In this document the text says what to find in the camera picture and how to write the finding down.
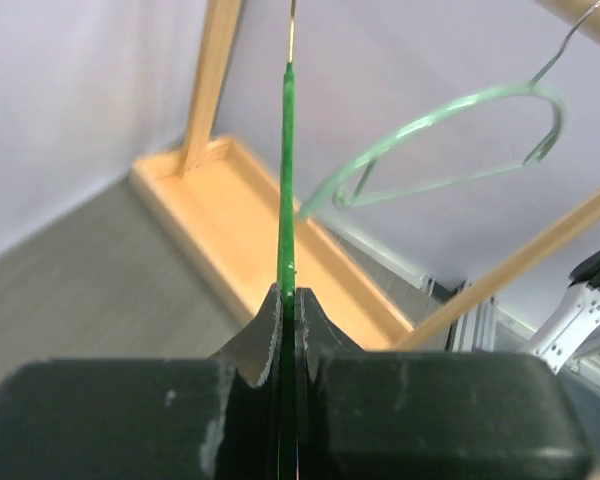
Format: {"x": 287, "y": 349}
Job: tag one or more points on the bright green clothes hanger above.
{"x": 287, "y": 450}

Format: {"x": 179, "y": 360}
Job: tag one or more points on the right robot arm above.
{"x": 575, "y": 318}

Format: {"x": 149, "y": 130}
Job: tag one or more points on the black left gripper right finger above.
{"x": 427, "y": 415}

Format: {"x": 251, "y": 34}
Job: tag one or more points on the wooden clothes rack stand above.
{"x": 243, "y": 228}

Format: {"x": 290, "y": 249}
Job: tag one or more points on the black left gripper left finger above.
{"x": 213, "y": 418}

